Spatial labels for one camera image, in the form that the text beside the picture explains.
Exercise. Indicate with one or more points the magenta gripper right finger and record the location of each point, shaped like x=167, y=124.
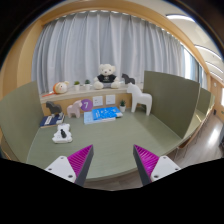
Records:
x=152, y=167

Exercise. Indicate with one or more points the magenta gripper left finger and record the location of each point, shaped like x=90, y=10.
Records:
x=73, y=168

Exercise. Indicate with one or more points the white power strip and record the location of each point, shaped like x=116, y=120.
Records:
x=63, y=134

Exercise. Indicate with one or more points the navy blue book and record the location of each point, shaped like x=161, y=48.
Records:
x=49, y=121

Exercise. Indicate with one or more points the pink wooden horse figure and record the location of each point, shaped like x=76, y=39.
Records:
x=74, y=109

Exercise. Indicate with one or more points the purple round number seven sign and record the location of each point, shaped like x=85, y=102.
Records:
x=87, y=105

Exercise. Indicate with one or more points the dark grey horse figure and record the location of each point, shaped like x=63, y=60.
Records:
x=54, y=108

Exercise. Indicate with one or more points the small potted plant on desk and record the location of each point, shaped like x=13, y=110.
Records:
x=122, y=106

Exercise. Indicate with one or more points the white wooden horse figure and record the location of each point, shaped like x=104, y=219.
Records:
x=138, y=97

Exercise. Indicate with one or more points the wooden ledge shelf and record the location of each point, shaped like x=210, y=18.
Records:
x=82, y=92

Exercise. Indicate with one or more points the right green partition panel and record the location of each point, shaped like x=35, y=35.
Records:
x=174, y=99

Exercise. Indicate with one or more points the green partition panel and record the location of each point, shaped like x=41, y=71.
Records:
x=20, y=117
x=174, y=99

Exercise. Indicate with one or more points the left green partition panel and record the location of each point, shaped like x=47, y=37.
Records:
x=20, y=117

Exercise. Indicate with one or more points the orange white plush toy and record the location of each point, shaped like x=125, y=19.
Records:
x=60, y=87

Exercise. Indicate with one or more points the left potted plant on ledge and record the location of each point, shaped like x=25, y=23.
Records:
x=77, y=85

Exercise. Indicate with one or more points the potted plant on ledge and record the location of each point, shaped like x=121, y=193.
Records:
x=87, y=84
x=77, y=85

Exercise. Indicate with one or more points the right potted plant on ledge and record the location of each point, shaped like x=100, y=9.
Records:
x=87, y=84

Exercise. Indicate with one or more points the black horse figure on ledge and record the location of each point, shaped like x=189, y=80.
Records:
x=128, y=79

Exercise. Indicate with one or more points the white teddy bear black shirt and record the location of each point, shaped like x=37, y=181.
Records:
x=106, y=78

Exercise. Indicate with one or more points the grey curtain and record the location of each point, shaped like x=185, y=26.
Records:
x=73, y=47

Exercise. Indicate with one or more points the left white wall socket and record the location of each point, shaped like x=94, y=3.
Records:
x=98, y=101

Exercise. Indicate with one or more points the white wall socket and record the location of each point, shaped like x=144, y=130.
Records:
x=110, y=99
x=98, y=101

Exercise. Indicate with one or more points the right white wall socket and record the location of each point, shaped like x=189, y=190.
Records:
x=110, y=99

